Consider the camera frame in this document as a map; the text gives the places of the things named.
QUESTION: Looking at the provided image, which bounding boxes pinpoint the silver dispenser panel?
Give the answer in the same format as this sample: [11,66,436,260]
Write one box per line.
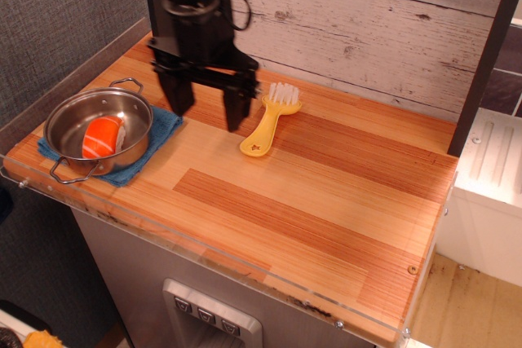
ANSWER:
[162,279,263,347]

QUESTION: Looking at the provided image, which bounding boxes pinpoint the silver pot with handles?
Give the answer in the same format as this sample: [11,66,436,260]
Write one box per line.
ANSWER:
[44,77,154,184]

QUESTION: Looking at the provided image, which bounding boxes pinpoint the orange salmon sushi toy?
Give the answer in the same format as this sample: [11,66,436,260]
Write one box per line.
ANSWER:
[82,116,126,159]

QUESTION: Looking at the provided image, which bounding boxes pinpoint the yellow brush white bristles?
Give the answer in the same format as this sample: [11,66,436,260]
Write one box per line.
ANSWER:
[240,82,302,157]

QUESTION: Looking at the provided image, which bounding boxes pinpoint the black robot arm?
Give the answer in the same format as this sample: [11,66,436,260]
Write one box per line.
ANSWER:
[148,0,259,132]

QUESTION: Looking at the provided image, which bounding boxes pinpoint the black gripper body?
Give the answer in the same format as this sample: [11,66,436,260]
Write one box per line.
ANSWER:
[148,1,259,97]

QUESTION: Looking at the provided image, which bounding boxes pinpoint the blue folded cloth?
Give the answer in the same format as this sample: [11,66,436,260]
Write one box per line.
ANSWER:
[38,106,183,187]

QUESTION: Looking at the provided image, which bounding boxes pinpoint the clear acrylic edge guard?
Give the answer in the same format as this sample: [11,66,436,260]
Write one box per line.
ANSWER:
[5,148,457,347]

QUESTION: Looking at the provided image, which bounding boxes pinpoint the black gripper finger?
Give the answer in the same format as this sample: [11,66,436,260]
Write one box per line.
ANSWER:
[223,87,254,132]
[154,66,195,117]

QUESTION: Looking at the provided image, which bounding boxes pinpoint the yellow object bottom left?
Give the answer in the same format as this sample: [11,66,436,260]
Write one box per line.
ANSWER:
[23,331,64,348]

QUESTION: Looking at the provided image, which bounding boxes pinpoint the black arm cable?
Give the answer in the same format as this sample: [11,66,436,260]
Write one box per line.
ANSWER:
[219,0,253,32]

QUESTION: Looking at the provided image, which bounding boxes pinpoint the dark grey right post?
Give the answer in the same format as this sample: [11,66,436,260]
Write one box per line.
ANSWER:
[447,0,519,157]

